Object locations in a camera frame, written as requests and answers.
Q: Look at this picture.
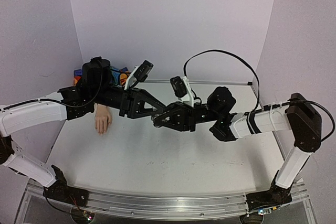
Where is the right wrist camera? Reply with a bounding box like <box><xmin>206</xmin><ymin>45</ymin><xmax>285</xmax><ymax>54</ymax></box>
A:
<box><xmin>170</xmin><ymin>76</ymin><xmax>195</xmax><ymax>107</ymax></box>

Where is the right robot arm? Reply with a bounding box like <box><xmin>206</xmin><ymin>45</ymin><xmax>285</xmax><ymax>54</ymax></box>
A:
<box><xmin>152</xmin><ymin>87</ymin><xmax>324</xmax><ymax>211</ymax></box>

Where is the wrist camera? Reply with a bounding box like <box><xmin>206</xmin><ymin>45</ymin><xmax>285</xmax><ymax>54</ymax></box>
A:
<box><xmin>124</xmin><ymin>60</ymin><xmax>154</xmax><ymax>90</ymax></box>
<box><xmin>170</xmin><ymin>76</ymin><xmax>195</xmax><ymax>107</ymax></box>

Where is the mannequin hand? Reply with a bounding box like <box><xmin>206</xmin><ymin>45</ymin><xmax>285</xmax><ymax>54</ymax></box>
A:
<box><xmin>94</xmin><ymin>104</ymin><xmax>112</xmax><ymax>135</ymax></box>

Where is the colourful patchwork sleeve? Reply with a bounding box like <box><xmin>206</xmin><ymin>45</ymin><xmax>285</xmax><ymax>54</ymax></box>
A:
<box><xmin>73</xmin><ymin>66</ymin><xmax>131</xmax><ymax>86</ymax></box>

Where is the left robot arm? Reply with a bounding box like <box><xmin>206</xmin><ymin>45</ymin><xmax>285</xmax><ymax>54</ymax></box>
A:
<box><xmin>1</xmin><ymin>57</ymin><xmax>165</xmax><ymax>207</ymax></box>

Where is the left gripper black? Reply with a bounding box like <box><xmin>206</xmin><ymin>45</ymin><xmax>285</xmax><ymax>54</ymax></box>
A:
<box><xmin>92</xmin><ymin>85</ymin><xmax>168</xmax><ymax>119</ymax></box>

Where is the black right camera cable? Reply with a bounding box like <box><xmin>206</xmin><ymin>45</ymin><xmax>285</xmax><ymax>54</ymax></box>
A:
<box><xmin>183</xmin><ymin>49</ymin><xmax>333</xmax><ymax>141</ymax></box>

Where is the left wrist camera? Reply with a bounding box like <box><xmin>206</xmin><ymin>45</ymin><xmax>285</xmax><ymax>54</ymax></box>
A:
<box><xmin>124</xmin><ymin>60</ymin><xmax>154</xmax><ymax>90</ymax></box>

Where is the aluminium front rail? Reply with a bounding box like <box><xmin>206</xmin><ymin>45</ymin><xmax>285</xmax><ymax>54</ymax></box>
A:
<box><xmin>27</xmin><ymin>180</ymin><xmax>309</xmax><ymax>221</ymax></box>

